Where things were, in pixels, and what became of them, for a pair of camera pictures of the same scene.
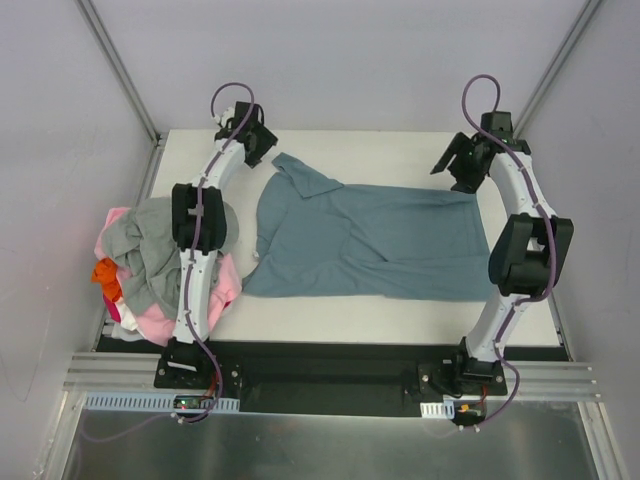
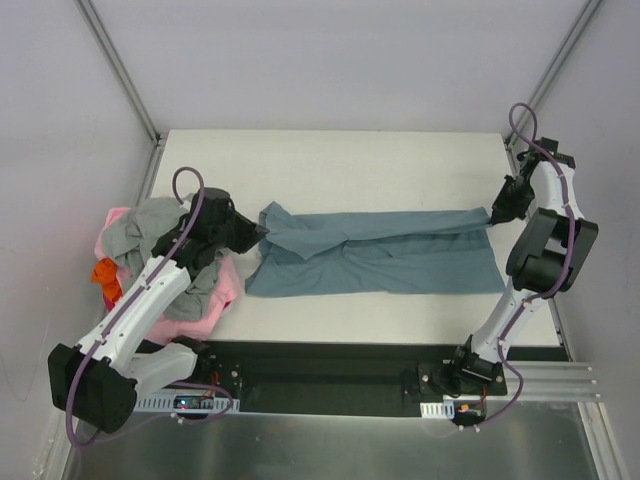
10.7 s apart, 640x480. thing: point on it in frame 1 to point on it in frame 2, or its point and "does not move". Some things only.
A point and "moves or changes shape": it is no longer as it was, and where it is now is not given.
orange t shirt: (106, 273) does not move
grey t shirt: (141, 240) does not move
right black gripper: (460, 159) to (511, 198)
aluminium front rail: (524, 380) does not move
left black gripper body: (261, 143) to (239, 229)
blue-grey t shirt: (318, 237) moves or changes shape
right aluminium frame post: (586, 14) does not move
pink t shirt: (158, 325) does not move
